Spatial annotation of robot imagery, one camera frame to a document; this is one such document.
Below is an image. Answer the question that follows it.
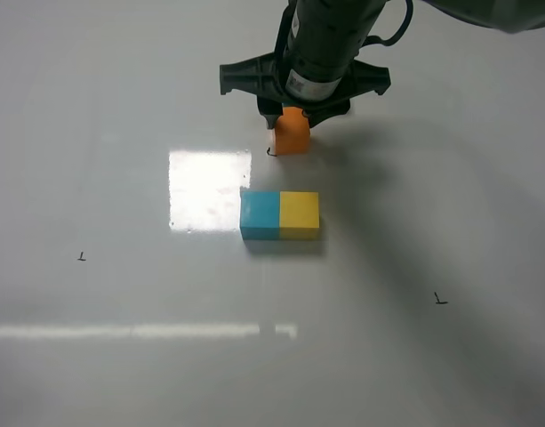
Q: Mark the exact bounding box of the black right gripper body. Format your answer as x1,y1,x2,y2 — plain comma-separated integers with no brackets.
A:
272,1,388,109

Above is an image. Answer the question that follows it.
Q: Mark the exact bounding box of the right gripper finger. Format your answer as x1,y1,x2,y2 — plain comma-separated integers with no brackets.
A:
257,97,283,130
302,101,350,128

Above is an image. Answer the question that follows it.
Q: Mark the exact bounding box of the orange block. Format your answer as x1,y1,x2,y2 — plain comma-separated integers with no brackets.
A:
268,107,310,156

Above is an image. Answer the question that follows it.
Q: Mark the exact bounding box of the yellow block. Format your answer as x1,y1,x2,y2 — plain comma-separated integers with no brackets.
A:
279,191,320,240

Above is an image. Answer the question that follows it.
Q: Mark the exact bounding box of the blue block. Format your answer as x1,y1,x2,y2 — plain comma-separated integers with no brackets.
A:
239,191,280,240

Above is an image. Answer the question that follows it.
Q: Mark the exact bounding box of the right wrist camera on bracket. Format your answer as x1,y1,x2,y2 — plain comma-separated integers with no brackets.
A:
220,53,391,101

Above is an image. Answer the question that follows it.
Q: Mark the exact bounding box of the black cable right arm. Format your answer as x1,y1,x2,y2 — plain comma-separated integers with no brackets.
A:
365,0,414,47

